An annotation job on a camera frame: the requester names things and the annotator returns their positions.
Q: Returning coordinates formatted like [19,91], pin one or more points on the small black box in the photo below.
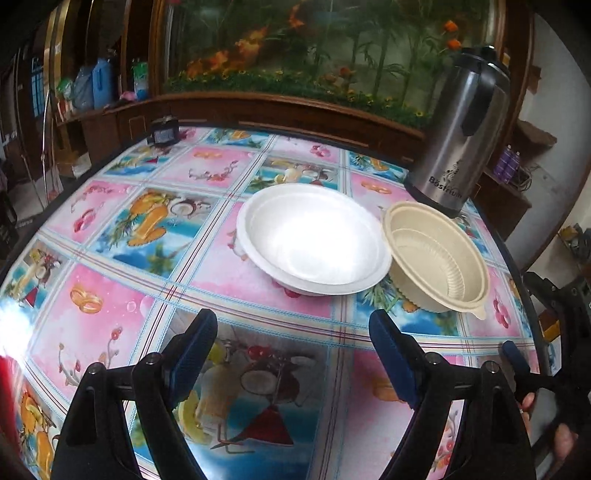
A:
[164,131]

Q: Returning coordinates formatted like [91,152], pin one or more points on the blue plastic jug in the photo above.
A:
[102,84]

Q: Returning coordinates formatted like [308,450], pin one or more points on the beige plastic bowl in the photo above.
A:
[436,266]

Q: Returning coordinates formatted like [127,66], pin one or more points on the stainless steel thermos jug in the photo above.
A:
[463,132]

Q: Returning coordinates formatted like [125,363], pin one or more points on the white foam plate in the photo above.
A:
[313,240]

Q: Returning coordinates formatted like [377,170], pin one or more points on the person's right hand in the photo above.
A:
[539,412]

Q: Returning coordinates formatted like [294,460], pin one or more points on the colourful printed tablecloth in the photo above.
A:
[293,388]

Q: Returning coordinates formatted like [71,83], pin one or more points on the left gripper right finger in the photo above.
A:
[466,413]

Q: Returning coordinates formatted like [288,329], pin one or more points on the fish tank with plants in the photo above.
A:
[387,58]

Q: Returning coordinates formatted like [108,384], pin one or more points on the purple bottles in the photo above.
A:
[507,165]

